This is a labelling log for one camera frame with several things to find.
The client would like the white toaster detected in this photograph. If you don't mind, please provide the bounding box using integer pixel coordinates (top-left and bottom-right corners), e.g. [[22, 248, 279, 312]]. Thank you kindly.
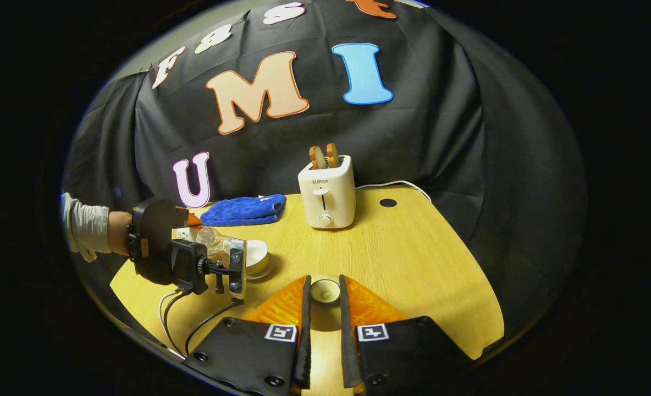
[[297, 155, 357, 230]]

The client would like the cream teacup lid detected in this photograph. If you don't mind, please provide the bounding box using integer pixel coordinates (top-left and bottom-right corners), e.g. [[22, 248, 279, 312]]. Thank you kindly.
[[309, 277, 343, 332]]

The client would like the blue towel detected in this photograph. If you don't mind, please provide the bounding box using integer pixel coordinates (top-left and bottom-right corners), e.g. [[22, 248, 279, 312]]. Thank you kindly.
[[200, 194, 287, 228]]

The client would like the black backdrop cloth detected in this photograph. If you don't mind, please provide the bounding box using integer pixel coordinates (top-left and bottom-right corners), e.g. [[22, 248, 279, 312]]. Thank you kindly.
[[62, 0, 587, 353]]

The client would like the white toaster cable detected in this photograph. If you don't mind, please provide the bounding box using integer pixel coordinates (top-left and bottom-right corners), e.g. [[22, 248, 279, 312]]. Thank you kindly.
[[355, 179, 433, 204]]

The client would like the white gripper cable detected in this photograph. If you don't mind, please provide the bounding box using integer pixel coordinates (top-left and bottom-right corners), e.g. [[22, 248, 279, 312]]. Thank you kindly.
[[158, 288, 192, 359]]

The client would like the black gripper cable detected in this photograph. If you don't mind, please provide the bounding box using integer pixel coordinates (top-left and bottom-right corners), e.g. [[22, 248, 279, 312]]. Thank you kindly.
[[184, 299, 244, 356]]

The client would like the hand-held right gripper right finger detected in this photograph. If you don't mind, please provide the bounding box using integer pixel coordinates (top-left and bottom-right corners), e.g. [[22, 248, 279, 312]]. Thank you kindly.
[[339, 274, 473, 396]]

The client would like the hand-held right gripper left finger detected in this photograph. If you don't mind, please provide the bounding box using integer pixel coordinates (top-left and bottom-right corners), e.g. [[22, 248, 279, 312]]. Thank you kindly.
[[181, 274, 313, 396]]

